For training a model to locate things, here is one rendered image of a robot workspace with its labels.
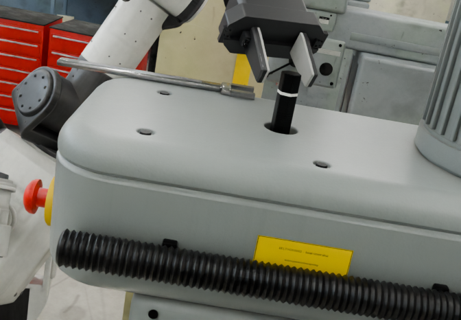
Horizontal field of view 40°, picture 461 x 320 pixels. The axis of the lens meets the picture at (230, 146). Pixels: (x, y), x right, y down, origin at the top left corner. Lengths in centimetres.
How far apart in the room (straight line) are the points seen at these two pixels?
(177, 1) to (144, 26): 7
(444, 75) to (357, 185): 17
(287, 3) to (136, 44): 41
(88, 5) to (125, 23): 893
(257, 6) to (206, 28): 170
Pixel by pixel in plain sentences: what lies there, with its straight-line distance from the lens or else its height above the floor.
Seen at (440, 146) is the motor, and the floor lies 191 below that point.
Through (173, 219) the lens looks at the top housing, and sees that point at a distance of 59.
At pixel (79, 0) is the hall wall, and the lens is 1003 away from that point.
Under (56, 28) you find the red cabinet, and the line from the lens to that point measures 549.
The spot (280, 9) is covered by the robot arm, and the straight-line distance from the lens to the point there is 72.
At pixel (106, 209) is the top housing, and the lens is 59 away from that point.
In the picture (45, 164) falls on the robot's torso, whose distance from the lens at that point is 110.
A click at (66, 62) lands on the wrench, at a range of 80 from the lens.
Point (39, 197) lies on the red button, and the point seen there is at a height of 176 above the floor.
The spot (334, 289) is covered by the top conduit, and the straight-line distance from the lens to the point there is 59.
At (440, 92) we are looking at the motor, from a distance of 70.
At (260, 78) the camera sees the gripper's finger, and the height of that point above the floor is 194.
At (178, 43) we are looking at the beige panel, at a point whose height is 162.
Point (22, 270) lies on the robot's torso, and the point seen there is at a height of 150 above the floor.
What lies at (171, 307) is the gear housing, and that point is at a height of 172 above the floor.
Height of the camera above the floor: 209
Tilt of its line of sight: 20 degrees down
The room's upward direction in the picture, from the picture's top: 10 degrees clockwise
